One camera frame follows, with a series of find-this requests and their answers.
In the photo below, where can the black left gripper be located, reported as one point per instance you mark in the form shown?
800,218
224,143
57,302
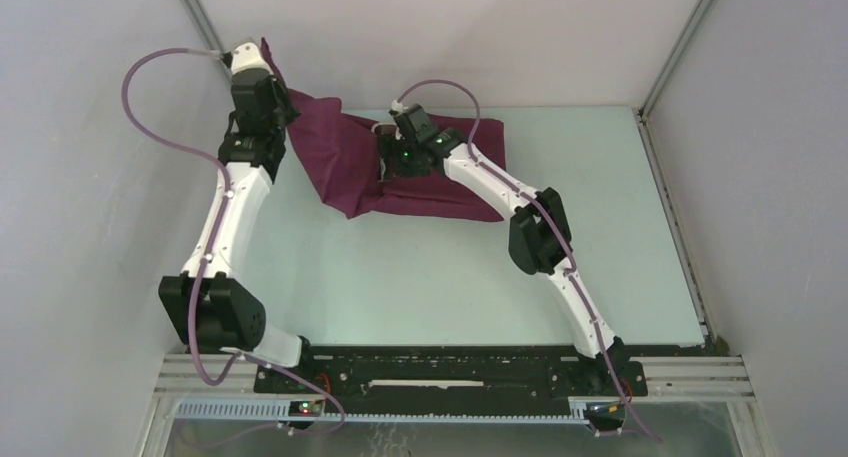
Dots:
289,112

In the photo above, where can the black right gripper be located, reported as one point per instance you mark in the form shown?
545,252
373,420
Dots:
391,145

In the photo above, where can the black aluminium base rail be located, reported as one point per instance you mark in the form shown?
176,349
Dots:
486,385

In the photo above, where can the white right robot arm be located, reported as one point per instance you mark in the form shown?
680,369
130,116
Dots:
539,240

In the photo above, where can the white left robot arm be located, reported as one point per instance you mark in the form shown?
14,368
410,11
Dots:
209,307

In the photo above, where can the magenta surgical wrap cloth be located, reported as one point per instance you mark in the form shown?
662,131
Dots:
339,153

